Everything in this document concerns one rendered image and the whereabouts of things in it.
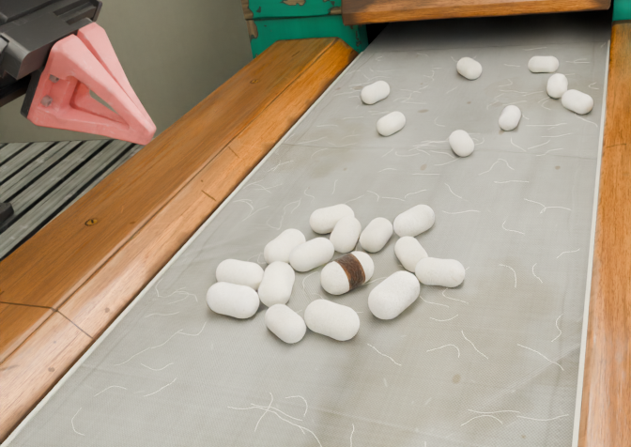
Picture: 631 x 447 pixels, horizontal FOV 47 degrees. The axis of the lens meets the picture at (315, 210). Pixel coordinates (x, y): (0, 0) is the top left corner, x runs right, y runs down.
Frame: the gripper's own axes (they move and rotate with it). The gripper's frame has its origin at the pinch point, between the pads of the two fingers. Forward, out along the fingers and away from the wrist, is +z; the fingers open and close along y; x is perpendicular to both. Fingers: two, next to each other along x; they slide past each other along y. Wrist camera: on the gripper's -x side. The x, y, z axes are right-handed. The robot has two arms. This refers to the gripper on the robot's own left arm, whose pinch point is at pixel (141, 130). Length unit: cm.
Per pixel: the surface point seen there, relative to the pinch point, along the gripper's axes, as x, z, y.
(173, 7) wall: 68, -46, 127
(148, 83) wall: 92, -43, 126
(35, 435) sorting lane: 9.0, 7.1, -16.2
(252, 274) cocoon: 3.1, 11.6, -1.7
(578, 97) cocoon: -9.2, 25.9, 29.0
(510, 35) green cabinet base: -2, 20, 55
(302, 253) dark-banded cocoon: 1.4, 13.5, 1.2
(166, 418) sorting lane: 4.4, 12.5, -13.4
